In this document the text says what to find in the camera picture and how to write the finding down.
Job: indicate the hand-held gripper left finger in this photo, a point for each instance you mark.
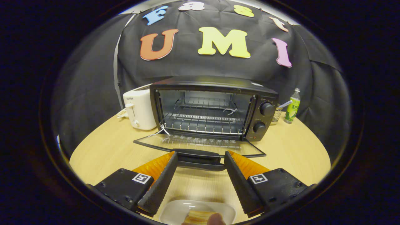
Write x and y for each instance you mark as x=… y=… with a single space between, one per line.
x=161 y=187

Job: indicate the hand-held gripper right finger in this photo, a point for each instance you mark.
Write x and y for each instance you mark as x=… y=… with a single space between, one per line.
x=242 y=187

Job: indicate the yellow bread roll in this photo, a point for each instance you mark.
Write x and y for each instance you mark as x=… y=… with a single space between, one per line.
x=197 y=217

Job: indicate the black toaster oven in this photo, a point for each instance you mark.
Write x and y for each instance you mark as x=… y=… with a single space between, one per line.
x=212 y=82

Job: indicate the white pop-up toaster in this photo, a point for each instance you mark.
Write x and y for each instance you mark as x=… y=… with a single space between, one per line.
x=140 y=109

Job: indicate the white rectangular plate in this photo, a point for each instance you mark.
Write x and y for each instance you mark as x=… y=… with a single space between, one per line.
x=178 y=211

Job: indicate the blue white striped straw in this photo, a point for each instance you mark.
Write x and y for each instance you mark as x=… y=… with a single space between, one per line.
x=285 y=104

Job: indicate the green label plastic bottle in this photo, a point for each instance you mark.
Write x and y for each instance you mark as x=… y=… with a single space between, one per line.
x=293 y=107

